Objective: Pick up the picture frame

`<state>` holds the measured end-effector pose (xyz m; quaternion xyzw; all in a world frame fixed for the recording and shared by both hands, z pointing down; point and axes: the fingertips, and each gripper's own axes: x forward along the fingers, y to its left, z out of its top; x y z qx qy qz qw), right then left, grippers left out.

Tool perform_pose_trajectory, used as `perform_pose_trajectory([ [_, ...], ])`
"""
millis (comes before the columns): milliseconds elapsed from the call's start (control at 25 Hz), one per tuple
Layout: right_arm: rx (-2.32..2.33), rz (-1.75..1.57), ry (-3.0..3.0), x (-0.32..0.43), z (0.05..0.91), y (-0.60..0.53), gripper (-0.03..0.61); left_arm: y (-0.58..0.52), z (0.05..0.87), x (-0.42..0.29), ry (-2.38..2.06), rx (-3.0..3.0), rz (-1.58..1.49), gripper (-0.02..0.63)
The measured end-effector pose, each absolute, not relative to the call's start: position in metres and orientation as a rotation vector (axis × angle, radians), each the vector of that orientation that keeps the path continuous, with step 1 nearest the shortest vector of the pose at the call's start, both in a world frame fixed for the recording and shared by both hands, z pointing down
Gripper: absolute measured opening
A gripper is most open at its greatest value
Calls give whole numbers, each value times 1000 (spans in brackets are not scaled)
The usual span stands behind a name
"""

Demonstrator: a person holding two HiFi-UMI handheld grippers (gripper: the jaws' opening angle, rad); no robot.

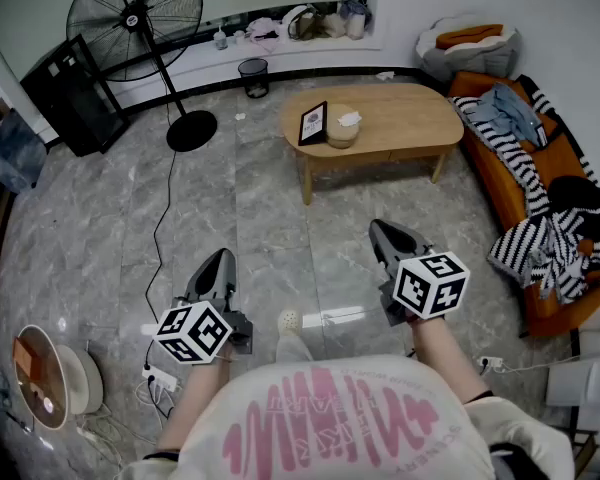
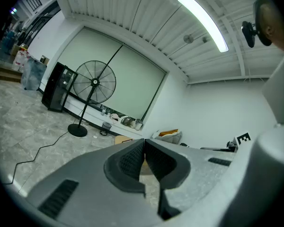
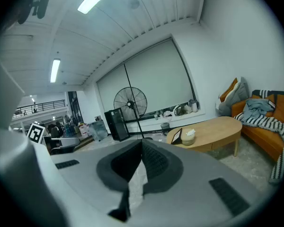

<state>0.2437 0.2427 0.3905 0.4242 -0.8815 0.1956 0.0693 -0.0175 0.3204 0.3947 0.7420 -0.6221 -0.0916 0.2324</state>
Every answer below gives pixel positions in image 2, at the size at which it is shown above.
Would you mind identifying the translucent plastic bag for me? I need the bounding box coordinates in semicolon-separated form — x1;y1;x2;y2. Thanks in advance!
20;56;48;91

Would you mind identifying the black fan power cable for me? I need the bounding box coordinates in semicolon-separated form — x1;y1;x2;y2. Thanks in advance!
1;131;70;185

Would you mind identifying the black standing floor fan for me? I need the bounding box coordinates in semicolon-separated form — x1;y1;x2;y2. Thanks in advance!
68;60;117;138

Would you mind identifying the person's cream printed shirt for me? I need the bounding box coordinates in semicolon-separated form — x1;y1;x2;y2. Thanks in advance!
261;41;284;125

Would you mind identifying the pink white bag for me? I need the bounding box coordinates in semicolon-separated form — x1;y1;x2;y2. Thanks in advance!
108;113;120;124

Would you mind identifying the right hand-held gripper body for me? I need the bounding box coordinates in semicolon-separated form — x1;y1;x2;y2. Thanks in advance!
226;132;252;154

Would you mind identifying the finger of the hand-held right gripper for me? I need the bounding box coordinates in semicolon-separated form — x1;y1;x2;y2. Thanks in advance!
200;146;230;152

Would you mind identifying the white plastic jug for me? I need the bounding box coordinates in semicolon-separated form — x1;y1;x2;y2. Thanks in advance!
11;50;22;71
20;51;30;69

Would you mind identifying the brown handbag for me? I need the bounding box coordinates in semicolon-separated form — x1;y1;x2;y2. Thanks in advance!
120;116;133;128

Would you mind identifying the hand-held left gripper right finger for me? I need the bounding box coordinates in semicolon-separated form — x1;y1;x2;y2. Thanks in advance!
145;139;191;221

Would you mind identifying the oval wooden table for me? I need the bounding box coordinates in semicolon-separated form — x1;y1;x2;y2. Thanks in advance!
114;134;135;147

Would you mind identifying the long ceiling tube light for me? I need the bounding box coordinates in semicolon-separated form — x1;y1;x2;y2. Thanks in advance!
177;0;229;54

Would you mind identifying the black glass display cabinet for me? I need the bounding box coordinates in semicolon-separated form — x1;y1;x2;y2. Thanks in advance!
41;61;79;114

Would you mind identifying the white tote bag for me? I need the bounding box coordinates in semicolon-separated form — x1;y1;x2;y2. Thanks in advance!
133;118;144;131

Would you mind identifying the person's face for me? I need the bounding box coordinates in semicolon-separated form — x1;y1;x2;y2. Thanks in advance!
262;6;284;52

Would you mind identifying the pale roller window blind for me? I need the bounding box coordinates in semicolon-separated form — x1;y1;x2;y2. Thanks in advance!
57;27;124;104
94;44;168;122

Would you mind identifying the black mesh trash bin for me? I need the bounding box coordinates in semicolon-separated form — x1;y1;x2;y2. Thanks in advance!
99;122;113;136

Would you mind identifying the black white striped blanket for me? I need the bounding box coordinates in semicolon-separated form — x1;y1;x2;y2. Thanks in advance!
152;130;183;146

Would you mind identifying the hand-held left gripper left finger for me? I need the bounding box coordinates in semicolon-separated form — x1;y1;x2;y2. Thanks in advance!
104;138;146;194

